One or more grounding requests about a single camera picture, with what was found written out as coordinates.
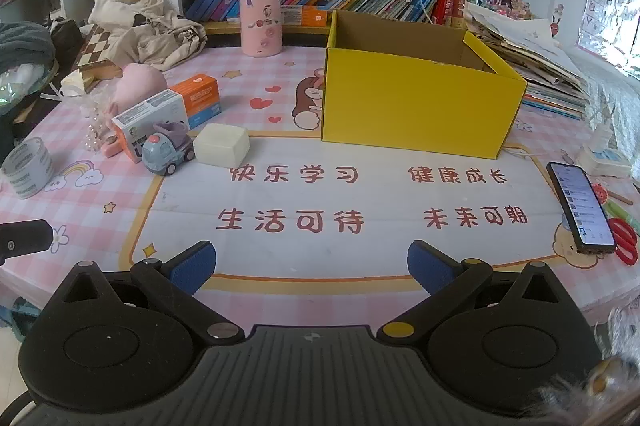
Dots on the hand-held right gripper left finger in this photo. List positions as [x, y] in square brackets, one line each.
[192, 266]

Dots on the blue and purple toy truck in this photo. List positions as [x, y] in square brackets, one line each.
[167, 150]

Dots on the pink cylindrical canister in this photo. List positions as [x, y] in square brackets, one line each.
[260, 15]

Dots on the cream rectangular block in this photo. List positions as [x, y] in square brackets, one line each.
[220, 145]

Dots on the red scissors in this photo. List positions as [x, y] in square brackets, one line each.
[625, 238]

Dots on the black smartphone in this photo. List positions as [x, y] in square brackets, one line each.
[582, 208]

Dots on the clear plastic bag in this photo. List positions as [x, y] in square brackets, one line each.
[12, 93]

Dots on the white carton with orange trim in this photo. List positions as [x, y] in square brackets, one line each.
[150, 125]

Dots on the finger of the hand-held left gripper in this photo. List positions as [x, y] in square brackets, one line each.
[25, 241]

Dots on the green pen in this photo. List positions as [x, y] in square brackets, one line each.
[620, 212]

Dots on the white charger plug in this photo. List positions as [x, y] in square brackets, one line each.
[602, 150]

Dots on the clear tape roll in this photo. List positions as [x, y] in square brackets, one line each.
[25, 168]

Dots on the orange and white carton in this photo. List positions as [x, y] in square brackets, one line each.
[200, 98]

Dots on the pink plush toy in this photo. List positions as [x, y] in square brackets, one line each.
[140, 85]

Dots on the silver foil cover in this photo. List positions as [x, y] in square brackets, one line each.
[617, 110]

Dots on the grey folded cloth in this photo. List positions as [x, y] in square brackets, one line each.
[25, 48]

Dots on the yellow cardboard box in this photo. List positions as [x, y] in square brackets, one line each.
[420, 100]

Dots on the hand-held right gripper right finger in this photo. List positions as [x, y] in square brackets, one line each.
[429, 266]

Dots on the cream cloth bag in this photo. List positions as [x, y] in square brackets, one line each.
[145, 25]

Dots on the pink printed desk mat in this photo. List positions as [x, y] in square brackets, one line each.
[325, 206]

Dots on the wooden chessboard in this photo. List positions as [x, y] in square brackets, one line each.
[97, 50]

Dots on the white tote bag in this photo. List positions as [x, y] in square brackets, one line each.
[540, 60]

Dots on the fuzzy grey sleeve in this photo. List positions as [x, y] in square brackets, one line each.
[600, 381]

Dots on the cream wedge-shaped box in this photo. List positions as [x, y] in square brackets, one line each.
[75, 83]

